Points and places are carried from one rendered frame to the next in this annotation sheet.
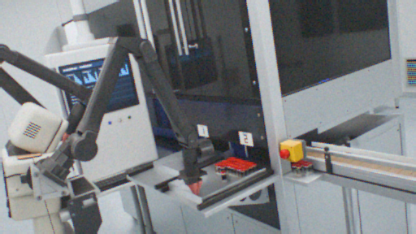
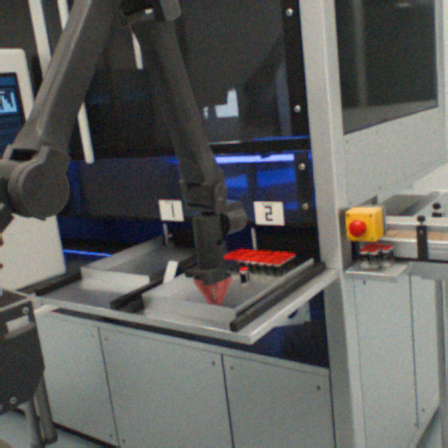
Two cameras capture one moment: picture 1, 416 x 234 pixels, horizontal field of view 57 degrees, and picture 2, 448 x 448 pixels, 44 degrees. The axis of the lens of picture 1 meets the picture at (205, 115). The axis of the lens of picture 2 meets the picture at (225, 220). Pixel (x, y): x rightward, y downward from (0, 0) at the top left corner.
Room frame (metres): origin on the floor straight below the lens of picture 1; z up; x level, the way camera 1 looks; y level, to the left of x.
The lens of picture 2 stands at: (0.39, 0.41, 1.33)
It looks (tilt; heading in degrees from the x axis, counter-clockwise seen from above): 12 degrees down; 341
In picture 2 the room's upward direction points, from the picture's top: 7 degrees counter-clockwise
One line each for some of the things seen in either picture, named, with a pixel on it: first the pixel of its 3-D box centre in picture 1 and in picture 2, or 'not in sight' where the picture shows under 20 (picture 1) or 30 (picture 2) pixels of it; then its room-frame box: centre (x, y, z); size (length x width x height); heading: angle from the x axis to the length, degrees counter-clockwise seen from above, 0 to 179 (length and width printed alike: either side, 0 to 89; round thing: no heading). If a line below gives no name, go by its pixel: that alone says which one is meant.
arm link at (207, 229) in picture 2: (190, 153); (209, 227); (1.43, 0.08, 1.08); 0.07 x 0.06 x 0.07; 121
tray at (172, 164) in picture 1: (193, 158); (156, 258); (1.91, 0.10, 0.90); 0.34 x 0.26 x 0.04; 124
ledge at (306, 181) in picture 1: (305, 175); (380, 267); (1.50, -0.37, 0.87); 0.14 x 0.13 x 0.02; 124
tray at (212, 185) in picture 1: (217, 179); (231, 282); (1.57, 0.00, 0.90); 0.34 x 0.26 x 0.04; 123
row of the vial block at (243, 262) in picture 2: (231, 171); (251, 268); (1.62, -0.07, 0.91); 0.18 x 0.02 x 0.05; 33
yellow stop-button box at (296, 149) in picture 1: (292, 149); (365, 223); (1.49, -0.32, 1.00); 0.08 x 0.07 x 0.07; 124
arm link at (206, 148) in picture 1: (196, 143); (217, 208); (1.45, 0.06, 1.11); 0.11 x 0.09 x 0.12; 121
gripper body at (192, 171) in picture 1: (191, 169); (210, 256); (1.43, 0.09, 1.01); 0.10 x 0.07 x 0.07; 123
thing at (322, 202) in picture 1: (232, 179); (177, 309); (2.66, -0.11, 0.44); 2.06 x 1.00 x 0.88; 34
